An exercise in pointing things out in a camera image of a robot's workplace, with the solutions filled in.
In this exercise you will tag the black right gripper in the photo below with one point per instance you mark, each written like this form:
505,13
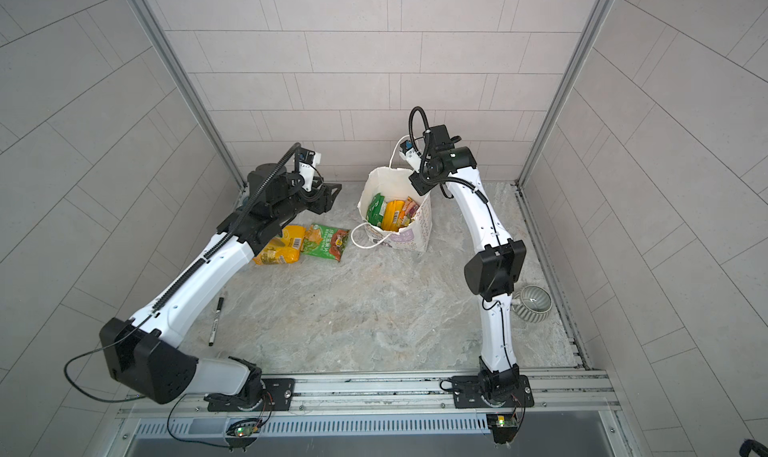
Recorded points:
424,187

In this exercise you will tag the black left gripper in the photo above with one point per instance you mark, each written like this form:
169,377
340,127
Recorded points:
319,202

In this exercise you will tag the white printed paper bag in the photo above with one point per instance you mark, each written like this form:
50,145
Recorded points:
416,219

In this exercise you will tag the yellow mango snack bag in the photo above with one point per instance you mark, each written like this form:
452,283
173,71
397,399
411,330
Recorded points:
283,249

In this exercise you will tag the green snack bag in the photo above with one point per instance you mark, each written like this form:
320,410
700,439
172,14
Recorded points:
325,242

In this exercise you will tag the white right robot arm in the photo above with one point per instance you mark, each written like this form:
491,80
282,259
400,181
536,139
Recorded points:
490,274

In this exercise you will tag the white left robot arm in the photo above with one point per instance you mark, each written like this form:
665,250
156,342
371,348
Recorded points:
142,352

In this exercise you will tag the green snack pack in bag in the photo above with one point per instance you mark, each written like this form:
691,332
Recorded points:
376,210

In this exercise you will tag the orange snack pack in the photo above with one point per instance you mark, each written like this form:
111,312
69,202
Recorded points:
392,217

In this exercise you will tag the black white marker pen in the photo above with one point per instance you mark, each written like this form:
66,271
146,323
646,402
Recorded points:
215,324

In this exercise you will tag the left circuit board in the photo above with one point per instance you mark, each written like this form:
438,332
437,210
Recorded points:
246,428

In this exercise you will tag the circuit board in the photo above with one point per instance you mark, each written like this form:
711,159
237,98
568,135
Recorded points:
503,427
246,428

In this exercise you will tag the right circuit board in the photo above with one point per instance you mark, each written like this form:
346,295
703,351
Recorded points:
503,427

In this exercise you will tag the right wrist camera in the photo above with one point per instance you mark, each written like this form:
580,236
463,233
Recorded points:
410,154

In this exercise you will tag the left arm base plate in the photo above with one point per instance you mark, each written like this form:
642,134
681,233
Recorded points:
271,394

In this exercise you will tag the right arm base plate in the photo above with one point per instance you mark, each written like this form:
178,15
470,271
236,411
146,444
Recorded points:
476,391

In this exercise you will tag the aluminium corner frame post right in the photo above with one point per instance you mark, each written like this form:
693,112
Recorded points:
580,54

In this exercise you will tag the aluminium corner frame post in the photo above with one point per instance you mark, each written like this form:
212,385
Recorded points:
169,59
580,54

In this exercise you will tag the aluminium corner frame post left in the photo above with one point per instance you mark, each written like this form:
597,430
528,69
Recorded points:
169,59

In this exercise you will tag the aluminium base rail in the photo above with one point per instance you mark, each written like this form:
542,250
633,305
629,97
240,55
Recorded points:
414,392

